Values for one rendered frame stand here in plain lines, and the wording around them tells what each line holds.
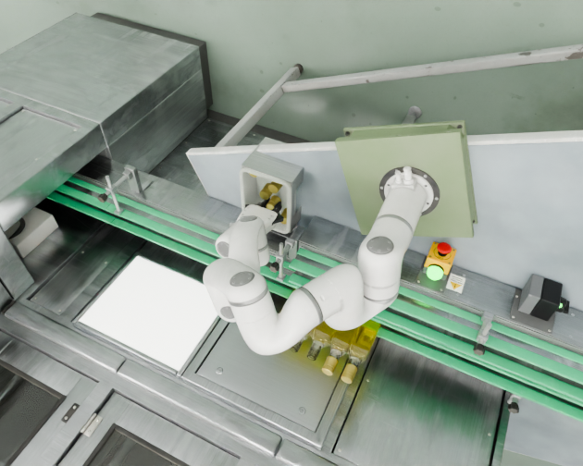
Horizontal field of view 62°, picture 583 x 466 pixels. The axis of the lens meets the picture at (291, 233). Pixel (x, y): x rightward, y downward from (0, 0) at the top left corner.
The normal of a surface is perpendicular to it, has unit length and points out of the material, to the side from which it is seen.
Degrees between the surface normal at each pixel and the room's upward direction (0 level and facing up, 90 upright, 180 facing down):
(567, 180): 0
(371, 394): 91
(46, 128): 90
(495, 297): 90
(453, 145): 4
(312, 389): 90
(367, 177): 4
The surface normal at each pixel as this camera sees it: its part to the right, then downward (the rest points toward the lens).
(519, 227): -0.44, 0.66
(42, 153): 0.02, -0.67
